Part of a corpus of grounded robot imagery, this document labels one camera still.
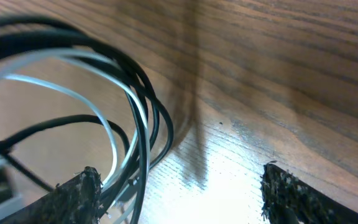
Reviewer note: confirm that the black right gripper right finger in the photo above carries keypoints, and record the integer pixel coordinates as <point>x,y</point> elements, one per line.
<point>287,199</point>

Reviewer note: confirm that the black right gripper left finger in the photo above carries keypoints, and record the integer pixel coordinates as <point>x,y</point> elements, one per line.
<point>74,202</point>

